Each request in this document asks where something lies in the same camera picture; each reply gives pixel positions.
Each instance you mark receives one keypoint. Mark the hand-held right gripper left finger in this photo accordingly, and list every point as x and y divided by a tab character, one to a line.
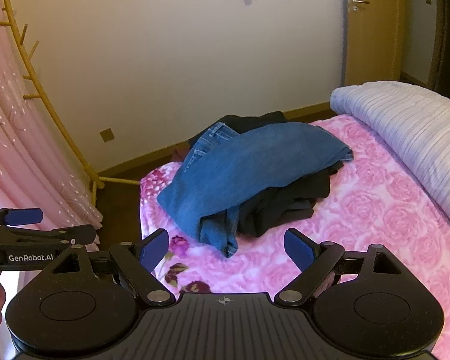
155	249

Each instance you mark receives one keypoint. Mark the wooden door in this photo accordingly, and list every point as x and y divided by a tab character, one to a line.
378	37

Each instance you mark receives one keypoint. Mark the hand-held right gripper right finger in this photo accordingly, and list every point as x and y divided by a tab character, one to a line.
298	249

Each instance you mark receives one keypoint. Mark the blue jeans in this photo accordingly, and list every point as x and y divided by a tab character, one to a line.
247	165

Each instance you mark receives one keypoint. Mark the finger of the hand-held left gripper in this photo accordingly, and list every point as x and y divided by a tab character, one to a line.
52	234
22	216

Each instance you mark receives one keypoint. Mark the tan low wall outlet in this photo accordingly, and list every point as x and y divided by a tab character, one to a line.
106	134

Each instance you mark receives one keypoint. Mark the yellow coat rack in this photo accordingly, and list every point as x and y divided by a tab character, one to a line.
48	86

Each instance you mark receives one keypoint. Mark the pink floral blanket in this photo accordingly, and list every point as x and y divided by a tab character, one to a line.
360	213

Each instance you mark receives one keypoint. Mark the dark clothes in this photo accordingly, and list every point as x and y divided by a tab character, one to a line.
277	210

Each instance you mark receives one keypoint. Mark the pink curtain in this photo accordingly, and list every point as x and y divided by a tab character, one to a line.
18	150

